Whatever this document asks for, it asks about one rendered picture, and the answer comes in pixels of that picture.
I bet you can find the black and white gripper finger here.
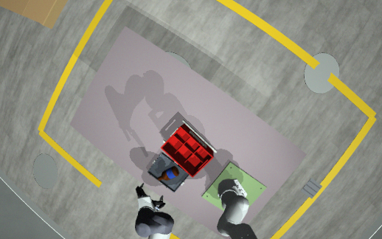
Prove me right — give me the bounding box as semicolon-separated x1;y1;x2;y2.
154;195;165;211
136;183;146;197

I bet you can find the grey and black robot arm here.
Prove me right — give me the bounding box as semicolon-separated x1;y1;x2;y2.
135;179;257;239

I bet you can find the red crate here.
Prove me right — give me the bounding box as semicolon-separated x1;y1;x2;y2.
161;124;214;177

